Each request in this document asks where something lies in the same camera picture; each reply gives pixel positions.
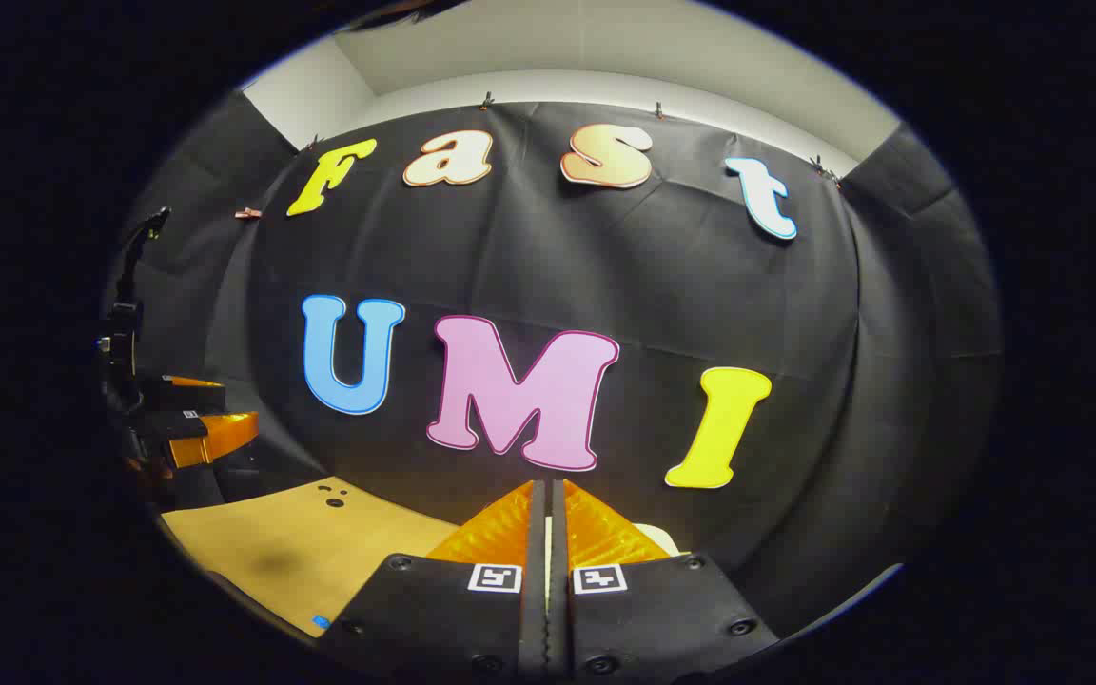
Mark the green desktop garbage bin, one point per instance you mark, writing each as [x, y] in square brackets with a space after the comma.
[657, 538]

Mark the black backdrop cloth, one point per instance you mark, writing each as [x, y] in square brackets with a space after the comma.
[605, 285]

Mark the copper clip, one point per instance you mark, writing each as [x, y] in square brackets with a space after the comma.
[246, 214]

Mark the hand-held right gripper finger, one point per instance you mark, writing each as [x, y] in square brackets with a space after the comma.
[558, 590]
[538, 590]

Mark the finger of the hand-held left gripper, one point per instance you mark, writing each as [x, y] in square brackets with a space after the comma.
[210, 438]
[182, 394]

